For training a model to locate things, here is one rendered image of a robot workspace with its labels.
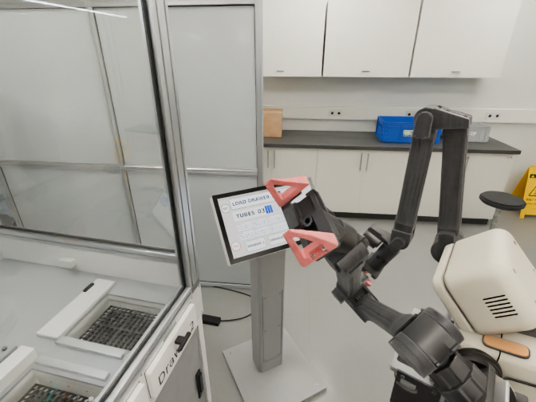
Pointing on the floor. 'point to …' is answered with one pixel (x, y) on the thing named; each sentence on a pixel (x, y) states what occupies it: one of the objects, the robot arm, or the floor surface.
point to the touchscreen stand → (270, 344)
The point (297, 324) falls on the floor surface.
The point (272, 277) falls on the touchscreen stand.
